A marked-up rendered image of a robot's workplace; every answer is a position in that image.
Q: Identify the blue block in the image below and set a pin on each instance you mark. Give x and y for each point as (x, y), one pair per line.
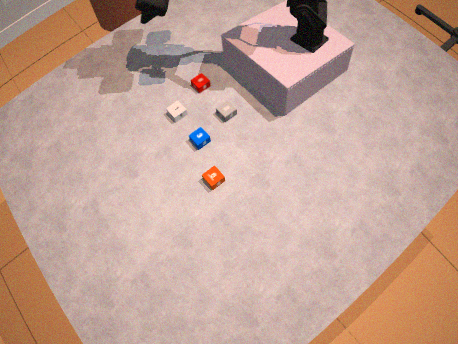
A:
(199, 138)

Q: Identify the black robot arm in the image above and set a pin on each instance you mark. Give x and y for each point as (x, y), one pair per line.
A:
(311, 16)

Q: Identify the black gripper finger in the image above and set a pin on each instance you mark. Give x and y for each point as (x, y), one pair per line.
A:
(146, 17)

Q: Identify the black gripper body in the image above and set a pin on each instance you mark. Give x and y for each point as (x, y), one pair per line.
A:
(156, 7)

